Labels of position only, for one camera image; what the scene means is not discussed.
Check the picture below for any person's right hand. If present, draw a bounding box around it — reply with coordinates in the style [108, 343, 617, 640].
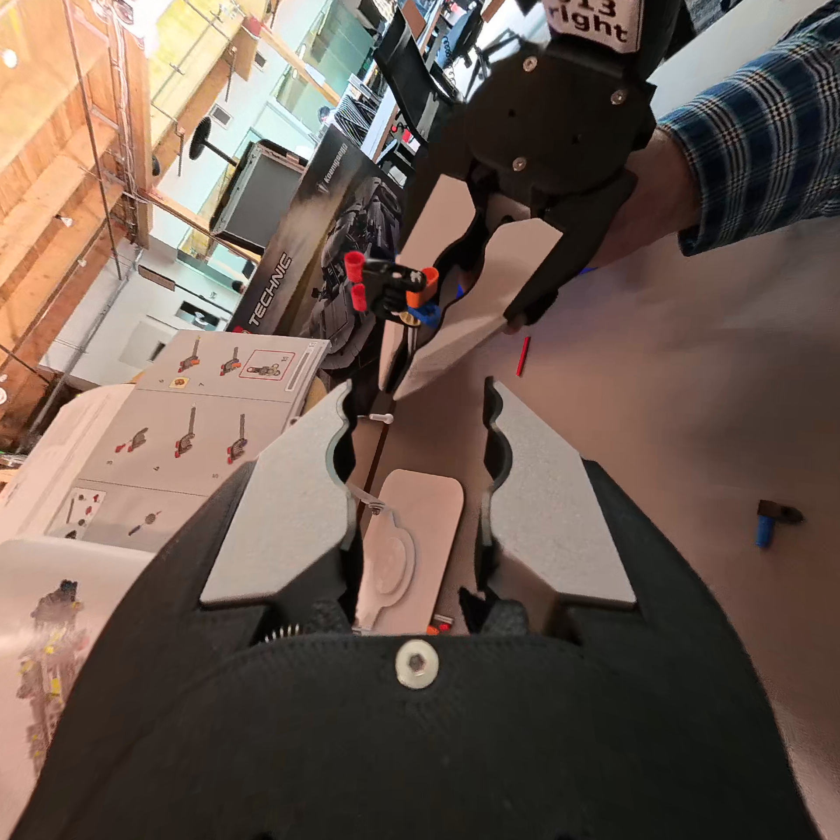
[502, 125, 702, 336]

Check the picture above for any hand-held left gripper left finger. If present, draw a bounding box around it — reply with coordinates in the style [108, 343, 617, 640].
[199, 379, 361, 605]

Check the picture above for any clear plastic strap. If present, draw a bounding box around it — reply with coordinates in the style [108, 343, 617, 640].
[344, 482, 388, 517]

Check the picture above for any black office chair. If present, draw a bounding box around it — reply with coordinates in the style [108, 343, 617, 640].
[371, 10, 460, 106]

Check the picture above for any pale flat base plate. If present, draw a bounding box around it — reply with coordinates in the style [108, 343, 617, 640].
[354, 467, 466, 634]

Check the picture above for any small lego axle assembly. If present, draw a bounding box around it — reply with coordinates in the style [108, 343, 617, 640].
[344, 249, 442, 329]

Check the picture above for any black monitor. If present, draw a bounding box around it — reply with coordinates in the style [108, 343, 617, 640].
[210, 140, 309, 253]

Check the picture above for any black round stand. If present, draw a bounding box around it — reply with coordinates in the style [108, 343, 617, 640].
[189, 117, 240, 168]

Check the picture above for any dark lego set box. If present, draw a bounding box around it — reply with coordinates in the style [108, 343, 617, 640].
[226, 125, 421, 368]

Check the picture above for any person's right forearm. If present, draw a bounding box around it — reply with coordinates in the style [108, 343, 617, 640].
[656, 0, 840, 257]

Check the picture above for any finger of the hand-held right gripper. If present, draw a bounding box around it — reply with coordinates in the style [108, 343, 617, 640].
[391, 215, 567, 400]
[377, 172, 487, 395]

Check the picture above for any open lego instruction booklet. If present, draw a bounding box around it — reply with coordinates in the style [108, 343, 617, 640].
[0, 331, 332, 775]

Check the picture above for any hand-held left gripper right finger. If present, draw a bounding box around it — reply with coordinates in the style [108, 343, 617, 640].
[479, 376, 639, 608]

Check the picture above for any blue pin with black connector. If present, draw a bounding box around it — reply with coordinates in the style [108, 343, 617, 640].
[753, 499, 805, 549]

